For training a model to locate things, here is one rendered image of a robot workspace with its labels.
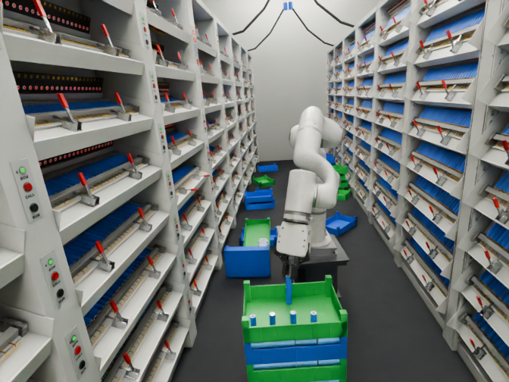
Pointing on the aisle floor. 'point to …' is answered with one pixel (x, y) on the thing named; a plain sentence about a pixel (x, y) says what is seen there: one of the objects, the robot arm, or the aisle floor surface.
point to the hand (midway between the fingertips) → (289, 270)
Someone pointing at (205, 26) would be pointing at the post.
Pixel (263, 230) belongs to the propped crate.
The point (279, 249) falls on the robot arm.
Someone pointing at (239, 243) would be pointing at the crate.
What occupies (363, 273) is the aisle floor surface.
